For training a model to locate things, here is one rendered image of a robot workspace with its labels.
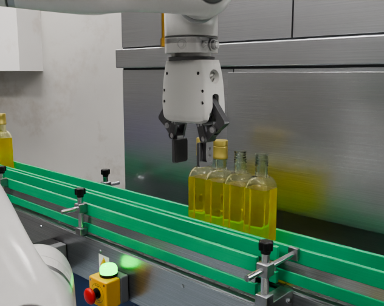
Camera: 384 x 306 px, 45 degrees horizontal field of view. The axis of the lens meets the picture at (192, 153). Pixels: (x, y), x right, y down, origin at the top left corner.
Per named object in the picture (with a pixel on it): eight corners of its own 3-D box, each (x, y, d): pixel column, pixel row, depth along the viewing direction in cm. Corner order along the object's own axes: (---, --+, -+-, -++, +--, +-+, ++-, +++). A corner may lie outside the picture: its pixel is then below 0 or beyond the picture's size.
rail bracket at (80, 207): (90, 235, 129) (88, 188, 127) (67, 242, 123) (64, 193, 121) (81, 232, 131) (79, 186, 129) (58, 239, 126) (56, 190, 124)
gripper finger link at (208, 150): (224, 125, 74) (224, 166, 75) (209, 124, 76) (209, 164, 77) (211, 127, 71) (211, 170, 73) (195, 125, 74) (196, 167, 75)
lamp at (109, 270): (121, 274, 116) (121, 263, 115) (106, 280, 113) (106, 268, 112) (110, 269, 119) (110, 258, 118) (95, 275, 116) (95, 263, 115)
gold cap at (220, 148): (231, 158, 111) (231, 139, 111) (221, 159, 109) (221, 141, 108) (219, 156, 114) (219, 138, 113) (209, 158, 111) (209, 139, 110)
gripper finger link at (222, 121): (236, 105, 70) (223, 137, 73) (200, 83, 75) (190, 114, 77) (231, 105, 70) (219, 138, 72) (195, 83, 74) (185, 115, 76)
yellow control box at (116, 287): (129, 302, 117) (128, 274, 116) (105, 313, 112) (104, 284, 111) (112, 294, 122) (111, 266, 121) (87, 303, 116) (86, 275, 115)
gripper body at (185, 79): (231, 51, 74) (230, 122, 76) (184, 53, 80) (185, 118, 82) (199, 49, 68) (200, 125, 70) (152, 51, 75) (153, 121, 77)
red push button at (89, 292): (103, 287, 112) (92, 292, 110) (104, 302, 113) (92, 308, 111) (93, 282, 115) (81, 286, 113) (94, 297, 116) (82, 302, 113)
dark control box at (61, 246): (68, 271, 136) (66, 243, 134) (42, 280, 130) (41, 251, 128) (52, 263, 141) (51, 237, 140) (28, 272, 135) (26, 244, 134)
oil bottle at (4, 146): (15, 182, 191) (11, 113, 186) (2, 184, 187) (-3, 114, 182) (9, 180, 194) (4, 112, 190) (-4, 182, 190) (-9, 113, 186)
